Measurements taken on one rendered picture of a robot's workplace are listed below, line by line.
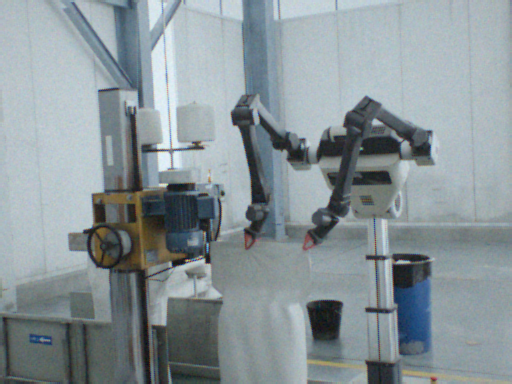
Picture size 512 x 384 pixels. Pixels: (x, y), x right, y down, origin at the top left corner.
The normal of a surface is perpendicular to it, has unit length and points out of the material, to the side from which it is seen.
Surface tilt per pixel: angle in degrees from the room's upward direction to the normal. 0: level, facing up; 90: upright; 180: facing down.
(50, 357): 90
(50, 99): 90
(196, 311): 90
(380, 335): 90
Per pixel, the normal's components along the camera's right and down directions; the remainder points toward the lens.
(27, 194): 0.87, -0.02
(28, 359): -0.48, 0.07
